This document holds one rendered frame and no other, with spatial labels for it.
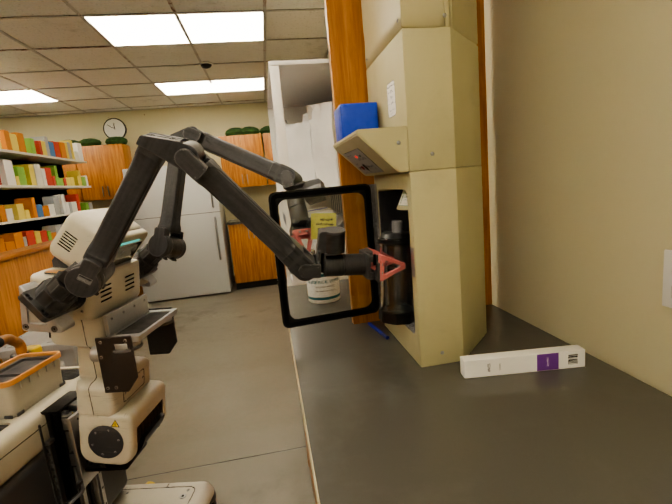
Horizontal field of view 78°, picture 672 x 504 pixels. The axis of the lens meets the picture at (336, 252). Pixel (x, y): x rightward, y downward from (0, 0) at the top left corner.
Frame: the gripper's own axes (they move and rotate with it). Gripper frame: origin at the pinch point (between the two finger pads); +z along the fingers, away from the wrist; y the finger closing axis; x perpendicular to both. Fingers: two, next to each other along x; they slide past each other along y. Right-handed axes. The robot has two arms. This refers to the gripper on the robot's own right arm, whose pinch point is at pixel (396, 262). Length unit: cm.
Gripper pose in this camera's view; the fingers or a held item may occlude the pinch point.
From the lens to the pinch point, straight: 112.0
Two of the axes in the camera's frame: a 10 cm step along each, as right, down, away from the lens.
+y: -1.8, -1.5, 9.7
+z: 9.8, -0.4, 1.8
